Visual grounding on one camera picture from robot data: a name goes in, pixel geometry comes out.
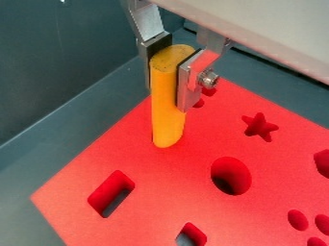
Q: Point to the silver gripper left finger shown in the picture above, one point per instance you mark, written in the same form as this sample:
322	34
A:
145	20

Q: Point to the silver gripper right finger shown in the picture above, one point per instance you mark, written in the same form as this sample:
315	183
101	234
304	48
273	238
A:
197	73

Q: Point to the yellow oval peg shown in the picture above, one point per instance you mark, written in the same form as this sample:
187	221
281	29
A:
168	119

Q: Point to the red shape sorter block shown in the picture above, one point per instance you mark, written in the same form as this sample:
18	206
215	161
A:
239	178

